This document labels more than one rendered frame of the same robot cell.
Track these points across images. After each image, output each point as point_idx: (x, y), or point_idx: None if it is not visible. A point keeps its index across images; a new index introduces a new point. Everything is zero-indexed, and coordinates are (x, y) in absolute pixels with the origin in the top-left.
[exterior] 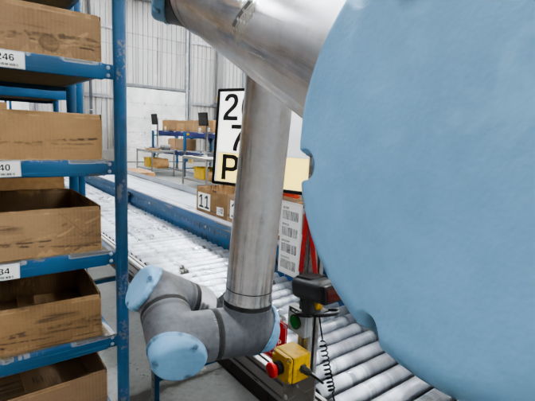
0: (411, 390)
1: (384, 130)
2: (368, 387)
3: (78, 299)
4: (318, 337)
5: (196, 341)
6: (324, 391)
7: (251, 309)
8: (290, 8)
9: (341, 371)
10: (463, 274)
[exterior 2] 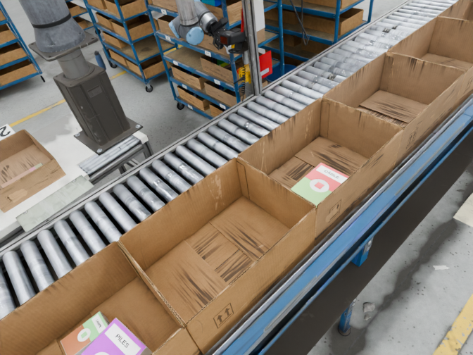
0: (268, 125)
1: None
2: (265, 110)
3: (217, 8)
4: (253, 69)
5: (172, 26)
6: (257, 98)
7: (180, 23)
8: None
9: (284, 105)
10: None
